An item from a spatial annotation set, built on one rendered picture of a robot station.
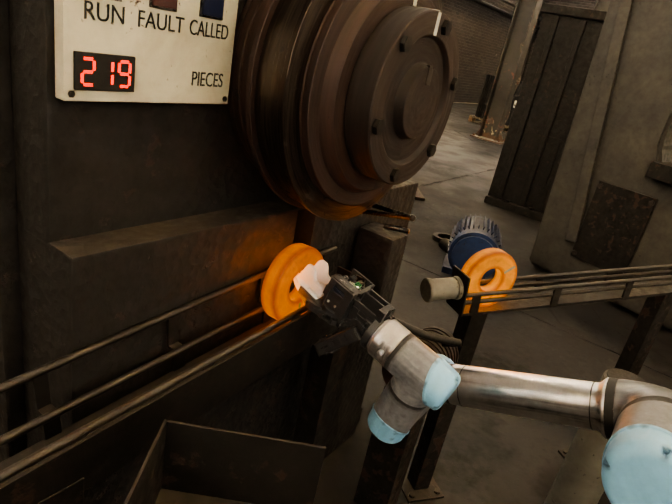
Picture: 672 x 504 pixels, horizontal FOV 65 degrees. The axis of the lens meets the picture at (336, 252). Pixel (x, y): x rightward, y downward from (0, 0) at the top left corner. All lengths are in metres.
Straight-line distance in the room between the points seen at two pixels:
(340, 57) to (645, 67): 2.88
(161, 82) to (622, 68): 3.09
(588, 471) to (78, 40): 1.51
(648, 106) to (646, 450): 2.88
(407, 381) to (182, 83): 0.57
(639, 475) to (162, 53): 0.81
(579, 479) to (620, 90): 2.44
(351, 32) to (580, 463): 1.29
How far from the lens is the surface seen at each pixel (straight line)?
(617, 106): 3.58
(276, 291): 0.95
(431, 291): 1.29
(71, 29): 0.72
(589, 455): 1.65
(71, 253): 0.76
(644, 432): 0.80
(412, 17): 0.84
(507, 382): 0.98
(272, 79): 0.79
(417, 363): 0.88
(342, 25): 0.81
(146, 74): 0.78
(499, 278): 1.41
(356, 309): 0.92
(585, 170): 3.59
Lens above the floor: 1.19
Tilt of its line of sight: 22 degrees down
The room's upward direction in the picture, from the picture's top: 12 degrees clockwise
